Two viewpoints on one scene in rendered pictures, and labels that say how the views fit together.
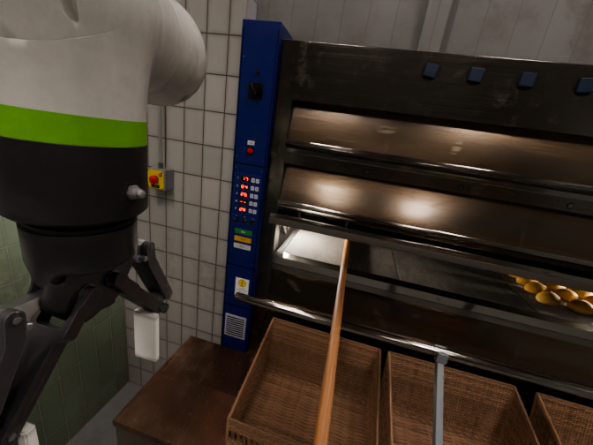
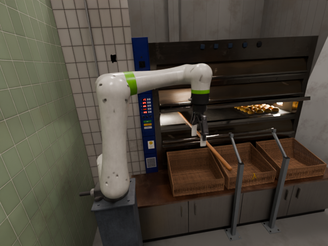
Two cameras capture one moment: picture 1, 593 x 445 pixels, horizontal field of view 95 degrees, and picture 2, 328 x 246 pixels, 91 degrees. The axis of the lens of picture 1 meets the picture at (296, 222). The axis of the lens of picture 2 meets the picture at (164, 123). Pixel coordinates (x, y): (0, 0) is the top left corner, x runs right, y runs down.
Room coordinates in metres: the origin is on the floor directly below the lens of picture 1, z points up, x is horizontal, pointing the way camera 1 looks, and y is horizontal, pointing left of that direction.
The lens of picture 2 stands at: (-0.53, 0.61, 1.87)
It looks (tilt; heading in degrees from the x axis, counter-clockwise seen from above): 19 degrees down; 342
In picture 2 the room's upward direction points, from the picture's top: 3 degrees counter-clockwise
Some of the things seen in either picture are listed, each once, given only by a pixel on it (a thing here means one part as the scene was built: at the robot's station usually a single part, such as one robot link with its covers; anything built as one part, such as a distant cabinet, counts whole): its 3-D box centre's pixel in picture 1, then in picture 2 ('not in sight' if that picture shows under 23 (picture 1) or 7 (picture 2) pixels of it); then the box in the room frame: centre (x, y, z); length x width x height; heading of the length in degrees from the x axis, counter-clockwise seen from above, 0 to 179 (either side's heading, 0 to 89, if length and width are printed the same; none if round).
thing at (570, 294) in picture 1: (558, 281); (251, 106); (1.37, -1.45, 1.21); 0.61 x 0.48 x 0.06; 169
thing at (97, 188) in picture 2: not in sight; (105, 189); (0.29, 0.72, 1.23); 0.26 x 0.15 x 0.06; 79
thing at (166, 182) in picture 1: (160, 178); not in sight; (1.30, 0.69, 1.46); 0.10 x 0.07 x 0.10; 79
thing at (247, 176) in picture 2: (456, 440); (240, 163); (0.78, -0.75, 0.72); 0.56 x 0.49 x 0.28; 79
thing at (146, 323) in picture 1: (146, 335); (194, 130); (0.27, 0.16, 1.50); 0.03 x 0.01 x 0.07; 81
